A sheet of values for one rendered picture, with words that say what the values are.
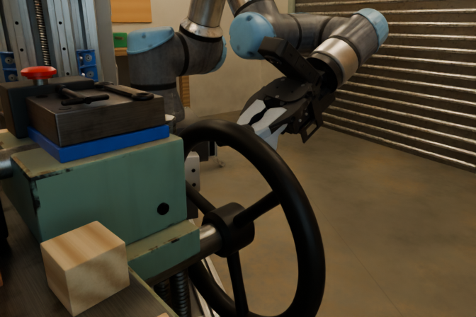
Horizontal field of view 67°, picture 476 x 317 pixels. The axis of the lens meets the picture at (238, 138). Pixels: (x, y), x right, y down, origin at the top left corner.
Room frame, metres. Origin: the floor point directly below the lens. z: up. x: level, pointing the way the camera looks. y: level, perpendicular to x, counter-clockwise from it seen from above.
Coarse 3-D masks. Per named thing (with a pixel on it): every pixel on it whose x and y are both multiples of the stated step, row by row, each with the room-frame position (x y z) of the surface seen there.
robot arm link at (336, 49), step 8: (328, 40) 0.61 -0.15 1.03; (336, 40) 0.60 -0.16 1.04; (320, 48) 0.60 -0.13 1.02; (328, 48) 0.59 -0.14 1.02; (336, 48) 0.59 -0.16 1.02; (344, 48) 0.59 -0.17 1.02; (328, 56) 0.58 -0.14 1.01; (336, 56) 0.58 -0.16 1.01; (344, 56) 0.58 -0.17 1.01; (352, 56) 0.59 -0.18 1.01; (336, 64) 0.58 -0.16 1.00; (344, 64) 0.57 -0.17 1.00; (352, 64) 0.59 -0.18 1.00; (344, 72) 0.57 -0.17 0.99; (352, 72) 0.59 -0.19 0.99; (344, 80) 0.58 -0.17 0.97
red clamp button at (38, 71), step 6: (42, 66) 0.35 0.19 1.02; (24, 72) 0.33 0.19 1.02; (30, 72) 0.33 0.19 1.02; (36, 72) 0.33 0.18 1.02; (42, 72) 0.33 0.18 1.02; (48, 72) 0.33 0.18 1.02; (54, 72) 0.34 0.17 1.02; (30, 78) 0.33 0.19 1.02; (36, 78) 0.33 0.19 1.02; (42, 78) 0.33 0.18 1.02; (48, 78) 0.34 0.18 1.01
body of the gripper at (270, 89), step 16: (320, 64) 0.58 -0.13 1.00; (288, 80) 0.56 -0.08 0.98; (304, 80) 0.54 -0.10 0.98; (320, 80) 0.57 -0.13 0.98; (336, 80) 0.57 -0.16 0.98; (272, 96) 0.53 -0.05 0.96; (288, 96) 0.52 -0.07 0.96; (304, 96) 0.51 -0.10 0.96; (320, 96) 0.58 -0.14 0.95; (304, 112) 0.54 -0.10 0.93; (320, 112) 0.55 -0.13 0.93; (288, 128) 0.55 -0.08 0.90; (304, 128) 0.53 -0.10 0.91
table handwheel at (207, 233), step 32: (192, 128) 0.43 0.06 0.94; (224, 128) 0.39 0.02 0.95; (256, 160) 0.35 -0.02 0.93; (192, 192) 0.45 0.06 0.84; (288, 192) 0.32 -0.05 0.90; (224, 224) 0.38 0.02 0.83; (192, 256) 0.34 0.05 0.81; (224, 256) 0.38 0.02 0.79; (320, 256) 0.30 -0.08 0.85; (320, 288) 0.30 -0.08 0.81
